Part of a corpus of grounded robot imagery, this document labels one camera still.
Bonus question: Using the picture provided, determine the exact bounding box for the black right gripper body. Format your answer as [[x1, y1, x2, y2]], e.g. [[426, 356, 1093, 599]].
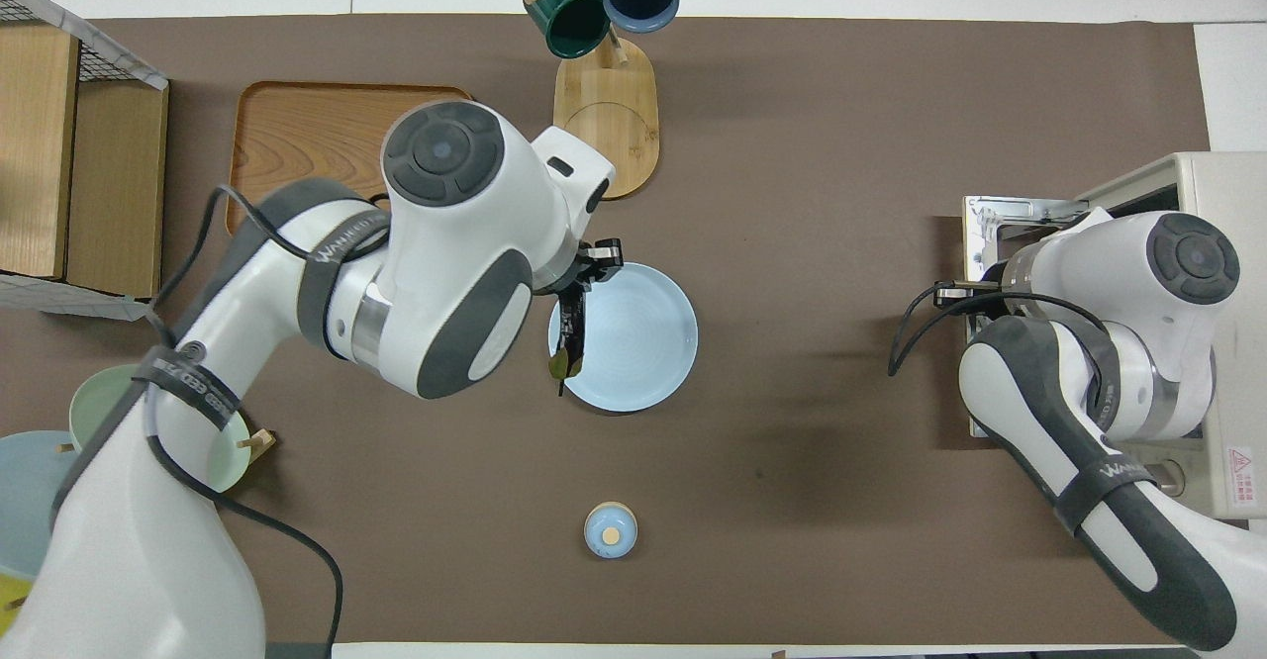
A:
[[934, 280, 1004, 307]]

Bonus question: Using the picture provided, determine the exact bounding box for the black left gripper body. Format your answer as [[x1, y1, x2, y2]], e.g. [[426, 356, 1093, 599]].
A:
[[574, 237, 626, 290]]

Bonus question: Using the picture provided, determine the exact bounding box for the purple eggplant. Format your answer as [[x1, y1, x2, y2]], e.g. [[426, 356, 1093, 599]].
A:
[[547, 288, 589, 399]]

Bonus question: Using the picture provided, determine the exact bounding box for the light blue ribbed plate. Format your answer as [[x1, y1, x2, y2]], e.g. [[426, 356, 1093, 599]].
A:
[[547, 261, 700, 414]]

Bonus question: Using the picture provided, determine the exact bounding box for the beige toaster oven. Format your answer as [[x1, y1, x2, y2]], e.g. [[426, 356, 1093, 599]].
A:
[[1074, 151, 1267, 521]]

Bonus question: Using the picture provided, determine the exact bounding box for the wooden mug tree stand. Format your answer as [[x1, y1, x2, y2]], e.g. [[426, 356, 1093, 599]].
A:
[[523, 0, 684, 201]]

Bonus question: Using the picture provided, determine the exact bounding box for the brown table mat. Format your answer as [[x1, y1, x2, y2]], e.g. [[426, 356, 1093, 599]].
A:
[[0, 14, 1264, 646]]

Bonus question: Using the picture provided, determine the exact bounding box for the dark green mug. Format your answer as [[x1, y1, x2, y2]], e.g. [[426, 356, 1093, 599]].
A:
[[523, 0, 611, 59]]

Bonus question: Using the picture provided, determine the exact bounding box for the wooden serving tray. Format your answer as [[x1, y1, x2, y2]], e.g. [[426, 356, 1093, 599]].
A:
[[226, 80, 476, 236]]

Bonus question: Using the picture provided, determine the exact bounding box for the wooden plate rack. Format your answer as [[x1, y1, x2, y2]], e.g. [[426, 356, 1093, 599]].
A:
[[236, 427, 277, 468]]

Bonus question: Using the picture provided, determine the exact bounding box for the pale green plate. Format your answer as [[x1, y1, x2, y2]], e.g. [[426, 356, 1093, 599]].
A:
[[68, 363, 253, 495]]

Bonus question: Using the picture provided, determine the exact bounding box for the marbled white shelf panel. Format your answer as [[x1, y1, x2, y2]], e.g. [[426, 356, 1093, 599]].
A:
[[0, 0, 170, 92]]

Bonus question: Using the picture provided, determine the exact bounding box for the light blue smooth plate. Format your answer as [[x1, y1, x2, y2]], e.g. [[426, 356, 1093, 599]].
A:
[[0, 429, 82, 582]]

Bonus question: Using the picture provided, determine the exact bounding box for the yellow plate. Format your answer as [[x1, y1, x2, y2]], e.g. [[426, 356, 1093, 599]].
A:
[[0, 580, 31, 642]]

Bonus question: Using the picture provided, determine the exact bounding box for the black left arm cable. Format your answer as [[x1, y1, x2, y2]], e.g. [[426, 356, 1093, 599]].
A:
[[144, 184, 397, 659]]

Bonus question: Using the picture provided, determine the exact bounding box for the wooden shelf with wire mesh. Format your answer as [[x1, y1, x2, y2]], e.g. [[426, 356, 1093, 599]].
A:
[[0, 0, 171, 322]]

